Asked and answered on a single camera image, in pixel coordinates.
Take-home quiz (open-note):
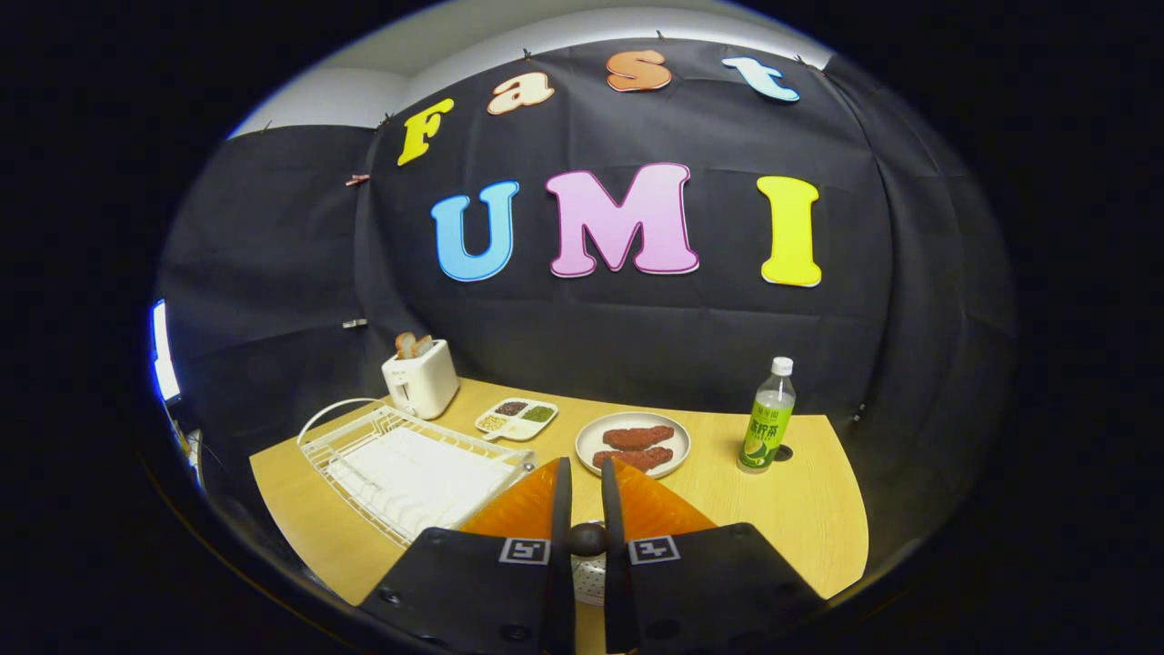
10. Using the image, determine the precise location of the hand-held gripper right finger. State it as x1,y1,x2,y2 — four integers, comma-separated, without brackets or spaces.
600,457,828,655

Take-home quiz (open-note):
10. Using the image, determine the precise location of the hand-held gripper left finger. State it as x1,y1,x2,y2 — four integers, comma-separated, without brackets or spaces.
357,457,577,655

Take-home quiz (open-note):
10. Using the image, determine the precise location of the pink plate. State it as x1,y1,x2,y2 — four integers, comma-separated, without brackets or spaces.
571,555,607,608

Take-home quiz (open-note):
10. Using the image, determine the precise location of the white wire dish rack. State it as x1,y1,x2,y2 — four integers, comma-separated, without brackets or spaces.
297,398,537,549

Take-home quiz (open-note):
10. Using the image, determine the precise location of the wooden handle spoon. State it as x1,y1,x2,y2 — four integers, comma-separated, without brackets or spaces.
568,520,608,559

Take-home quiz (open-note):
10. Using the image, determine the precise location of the white divided dish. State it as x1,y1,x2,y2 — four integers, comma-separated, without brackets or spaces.
474,398,559,443

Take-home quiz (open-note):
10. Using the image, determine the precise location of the white plate with meat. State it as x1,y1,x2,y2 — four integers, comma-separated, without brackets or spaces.
575,412,692,480

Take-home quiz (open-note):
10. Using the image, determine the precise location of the red-brown meat piece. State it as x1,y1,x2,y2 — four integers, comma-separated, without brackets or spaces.
602,425,676,451
593,446,674,472

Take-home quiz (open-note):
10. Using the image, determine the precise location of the green label drink bottle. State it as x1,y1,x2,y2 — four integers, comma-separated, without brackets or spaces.
738,357,798,474

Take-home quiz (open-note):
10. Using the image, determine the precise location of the white toaster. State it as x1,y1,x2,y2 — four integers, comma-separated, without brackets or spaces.
381,339,460,420

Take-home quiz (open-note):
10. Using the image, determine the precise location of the black backdrop cloth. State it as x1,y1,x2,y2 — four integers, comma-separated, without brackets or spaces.
155,36,1015,583

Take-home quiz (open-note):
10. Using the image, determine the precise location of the lit screen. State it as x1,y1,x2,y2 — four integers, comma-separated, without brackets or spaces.
150,298,182,406

